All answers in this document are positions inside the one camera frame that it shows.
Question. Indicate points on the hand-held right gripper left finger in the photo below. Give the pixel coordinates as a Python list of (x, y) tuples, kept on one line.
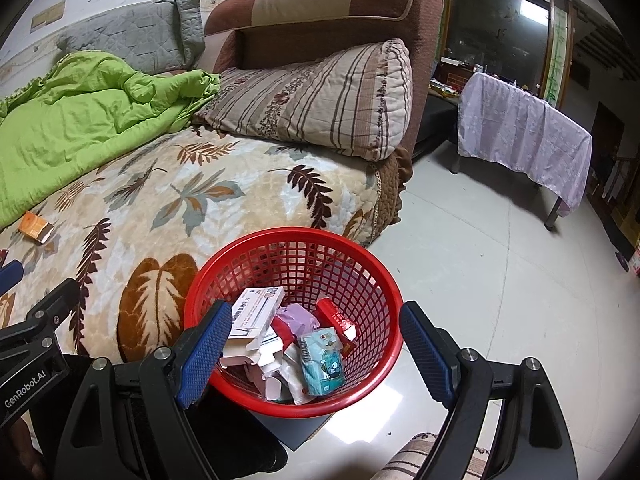
[(205, 355)]

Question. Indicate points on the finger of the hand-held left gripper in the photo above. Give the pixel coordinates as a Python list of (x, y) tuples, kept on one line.
[(10, 277), (55, 305)]

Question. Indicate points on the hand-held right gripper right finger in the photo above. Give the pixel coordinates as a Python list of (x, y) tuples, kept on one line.
[(425, 350)]

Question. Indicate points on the white barcode carton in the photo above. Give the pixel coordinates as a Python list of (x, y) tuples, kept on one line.
[(250, 357)]

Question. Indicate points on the orange packet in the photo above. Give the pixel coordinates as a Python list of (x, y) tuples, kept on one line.
[(32, 225)]

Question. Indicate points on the white carton with blue print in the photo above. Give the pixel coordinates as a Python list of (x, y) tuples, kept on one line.
[(255, 317)]

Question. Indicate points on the white wrapper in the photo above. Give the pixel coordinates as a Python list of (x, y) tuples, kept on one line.
[(292, 385)]

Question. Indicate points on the purple wrapper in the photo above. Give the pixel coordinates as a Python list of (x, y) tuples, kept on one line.
[(297, 325)]

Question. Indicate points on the red box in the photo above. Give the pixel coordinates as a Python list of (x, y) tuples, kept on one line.
[(332, 317)]

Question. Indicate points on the teal wipes pack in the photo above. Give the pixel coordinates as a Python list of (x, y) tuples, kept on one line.
[(320, 365)]

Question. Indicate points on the red plastic basket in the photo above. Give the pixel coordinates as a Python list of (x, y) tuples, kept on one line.
[(320, 410)]

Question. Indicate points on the person's left forearm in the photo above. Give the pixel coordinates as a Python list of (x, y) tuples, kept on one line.
[(17, 450)]

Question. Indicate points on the beige striped cloth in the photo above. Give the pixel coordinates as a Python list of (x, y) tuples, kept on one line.
[(400, 460)]

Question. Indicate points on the grey flat board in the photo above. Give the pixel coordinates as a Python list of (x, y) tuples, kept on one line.
[(295, 430)]

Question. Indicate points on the green quilt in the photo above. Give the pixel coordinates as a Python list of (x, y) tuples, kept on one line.
[(75, 125)]

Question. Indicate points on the leaf printed blanket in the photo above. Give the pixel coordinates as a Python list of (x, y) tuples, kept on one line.
[(225, 175)]

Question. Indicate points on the wooden table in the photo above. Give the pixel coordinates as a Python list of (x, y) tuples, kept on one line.
[(553, 217)]

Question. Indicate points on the small purple item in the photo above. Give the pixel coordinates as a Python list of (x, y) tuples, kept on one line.
[(621, 262)]

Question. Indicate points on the black low bench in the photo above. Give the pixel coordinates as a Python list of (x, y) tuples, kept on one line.
[(437, 120)]

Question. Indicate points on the table with lilac cloth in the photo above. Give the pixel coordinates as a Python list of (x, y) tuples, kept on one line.
[(520, 135)]

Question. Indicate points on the grey quilted cloth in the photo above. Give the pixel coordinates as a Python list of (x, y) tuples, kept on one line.
[(125, 30)]

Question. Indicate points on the striped pillow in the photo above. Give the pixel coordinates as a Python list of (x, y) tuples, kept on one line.
[(310, 100)]

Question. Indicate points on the dark framed window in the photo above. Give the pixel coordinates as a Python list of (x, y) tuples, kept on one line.
[(490, 25)]

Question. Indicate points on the wooden staircase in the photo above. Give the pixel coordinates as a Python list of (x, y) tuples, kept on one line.
[(600, 45)]

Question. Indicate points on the paper wall label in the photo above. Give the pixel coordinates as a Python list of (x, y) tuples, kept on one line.
[(48, 15)]

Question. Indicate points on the green bamboo wall scroll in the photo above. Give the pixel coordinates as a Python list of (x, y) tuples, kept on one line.
[(559, 50)]

